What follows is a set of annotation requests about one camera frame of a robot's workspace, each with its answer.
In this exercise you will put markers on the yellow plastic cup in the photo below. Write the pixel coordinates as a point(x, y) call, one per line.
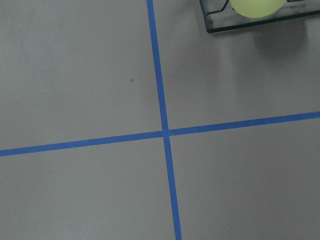
point(256, 8)

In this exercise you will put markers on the black wire cup rack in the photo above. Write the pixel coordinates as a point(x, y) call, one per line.
point(221, 16)

